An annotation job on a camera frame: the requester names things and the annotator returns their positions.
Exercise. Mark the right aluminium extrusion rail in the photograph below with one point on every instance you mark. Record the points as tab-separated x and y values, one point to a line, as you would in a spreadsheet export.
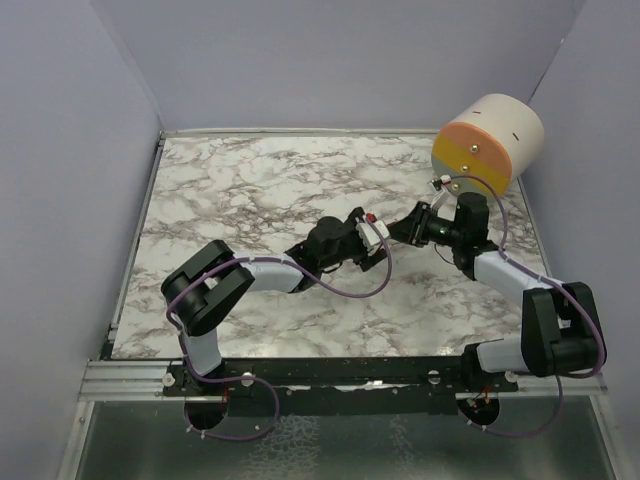
535	386

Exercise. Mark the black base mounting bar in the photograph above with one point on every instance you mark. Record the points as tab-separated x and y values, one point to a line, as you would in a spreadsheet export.
337	385

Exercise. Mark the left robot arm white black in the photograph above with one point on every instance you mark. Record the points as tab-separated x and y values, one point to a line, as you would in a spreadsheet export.
203	291

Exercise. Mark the cylindrical drawer box pastel front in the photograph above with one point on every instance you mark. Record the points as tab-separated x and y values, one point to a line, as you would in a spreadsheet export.
493	141

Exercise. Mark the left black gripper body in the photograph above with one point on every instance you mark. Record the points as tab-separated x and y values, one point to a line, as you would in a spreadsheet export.
352	248

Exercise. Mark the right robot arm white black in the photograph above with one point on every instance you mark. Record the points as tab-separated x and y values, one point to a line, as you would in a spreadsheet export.
560	332

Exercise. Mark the aluminium extrusion rail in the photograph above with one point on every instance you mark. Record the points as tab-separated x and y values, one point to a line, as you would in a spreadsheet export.
123	381
535	386

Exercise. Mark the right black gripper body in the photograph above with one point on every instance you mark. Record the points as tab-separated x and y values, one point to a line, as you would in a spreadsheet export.
446	232

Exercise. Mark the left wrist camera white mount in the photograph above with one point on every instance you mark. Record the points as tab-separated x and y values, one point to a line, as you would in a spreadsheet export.
373	232

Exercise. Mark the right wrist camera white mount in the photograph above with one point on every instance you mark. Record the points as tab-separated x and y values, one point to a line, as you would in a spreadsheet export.
439	188

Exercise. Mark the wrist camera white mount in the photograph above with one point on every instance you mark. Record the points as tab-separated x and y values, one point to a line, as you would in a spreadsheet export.
439	188
373	232

